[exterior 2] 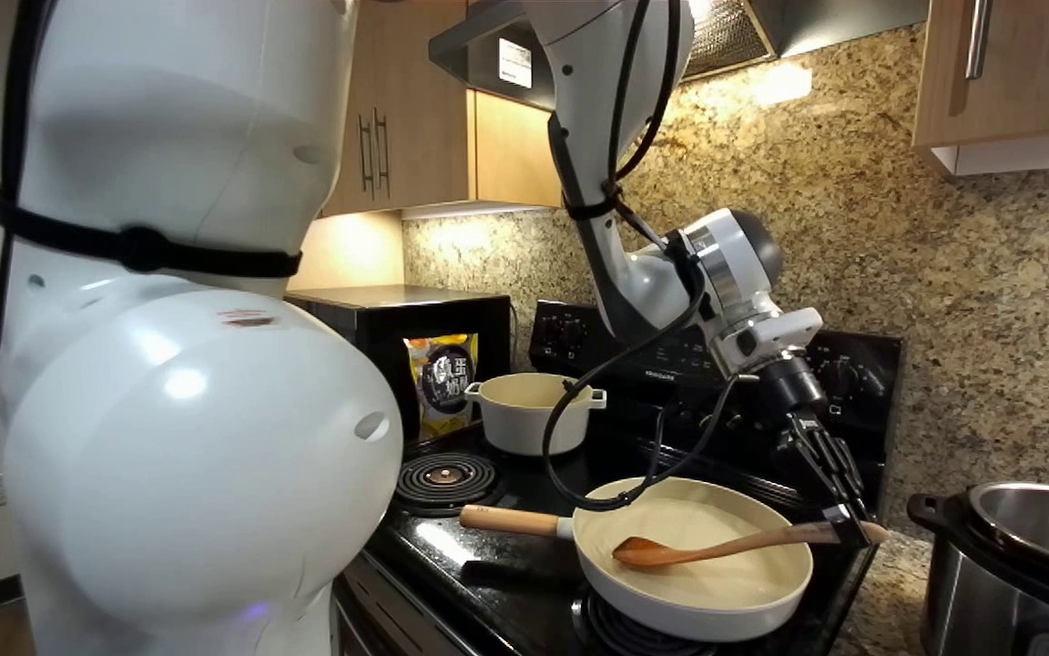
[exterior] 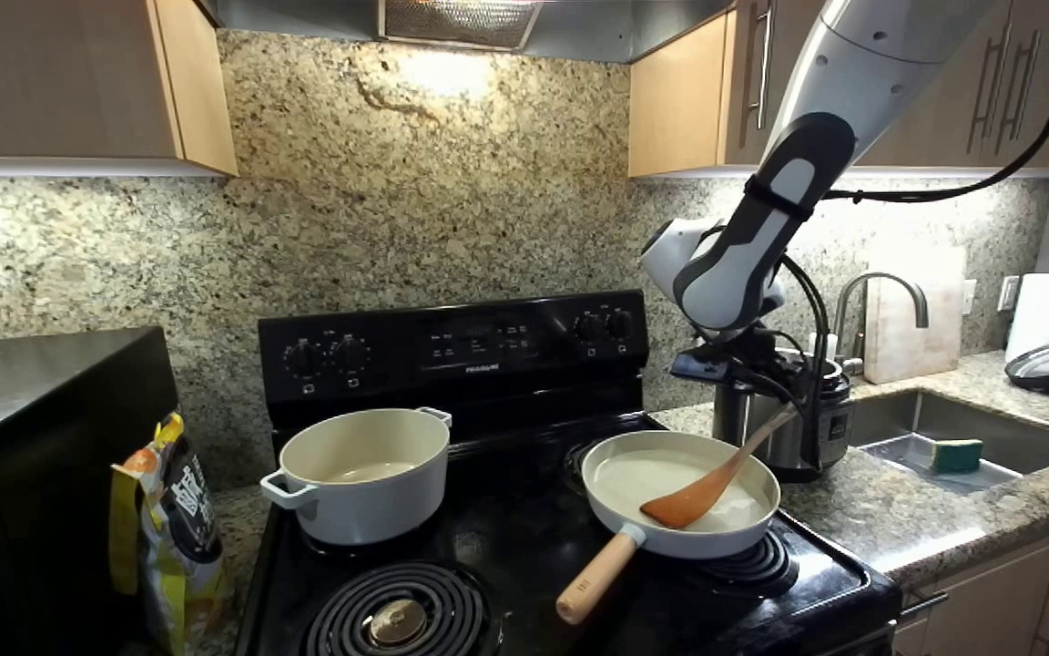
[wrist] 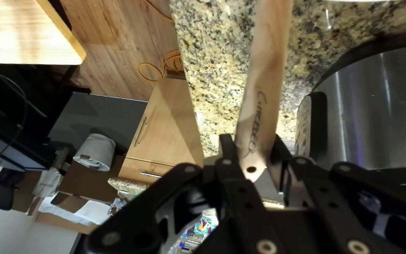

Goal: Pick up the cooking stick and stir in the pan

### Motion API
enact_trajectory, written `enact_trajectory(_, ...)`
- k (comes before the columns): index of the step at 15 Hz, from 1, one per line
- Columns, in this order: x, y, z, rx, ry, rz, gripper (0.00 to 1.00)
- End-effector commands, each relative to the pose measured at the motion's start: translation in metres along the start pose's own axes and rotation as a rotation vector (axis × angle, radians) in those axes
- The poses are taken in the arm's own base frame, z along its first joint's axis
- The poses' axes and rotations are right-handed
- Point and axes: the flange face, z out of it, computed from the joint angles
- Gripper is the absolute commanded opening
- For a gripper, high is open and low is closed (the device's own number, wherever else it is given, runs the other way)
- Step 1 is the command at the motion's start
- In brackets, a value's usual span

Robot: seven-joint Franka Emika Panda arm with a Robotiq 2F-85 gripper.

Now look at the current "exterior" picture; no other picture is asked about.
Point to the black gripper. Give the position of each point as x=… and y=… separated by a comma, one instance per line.
x=731, y=365

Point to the wooden cooking spatula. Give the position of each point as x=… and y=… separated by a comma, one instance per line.
x=689, y=501

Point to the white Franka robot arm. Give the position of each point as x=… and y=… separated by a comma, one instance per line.
x=731, y=267

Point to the stainless steel pressure cooker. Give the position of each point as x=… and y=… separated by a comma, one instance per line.
x=836, y=419

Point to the chrome sink faucet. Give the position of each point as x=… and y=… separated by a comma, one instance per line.
x=882, y=279

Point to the pale cutting board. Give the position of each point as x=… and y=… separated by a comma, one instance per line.
x=931, y=347

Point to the green yellow sponge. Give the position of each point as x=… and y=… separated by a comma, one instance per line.
x=956, y=456

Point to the steel kitchen sink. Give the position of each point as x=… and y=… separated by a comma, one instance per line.
x=986, y=432

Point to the black electric stove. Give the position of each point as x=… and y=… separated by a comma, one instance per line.
x=499, y=350

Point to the wooden base cabinet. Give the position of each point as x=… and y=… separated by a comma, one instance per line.
x=1010, y=594

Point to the wooden upper cabinet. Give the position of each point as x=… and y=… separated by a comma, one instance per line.
x=692, y=97
x=63, y=74

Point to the steel range hood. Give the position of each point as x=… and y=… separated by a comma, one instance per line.
x=465, y=23

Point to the yellow black snack bag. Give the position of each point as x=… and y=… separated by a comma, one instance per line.
x=181, y=523

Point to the black microwave oven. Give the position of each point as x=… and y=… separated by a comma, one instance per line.
x=39, y=484

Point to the white wall outlet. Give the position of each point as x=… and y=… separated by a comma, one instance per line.
x=1006, y=294

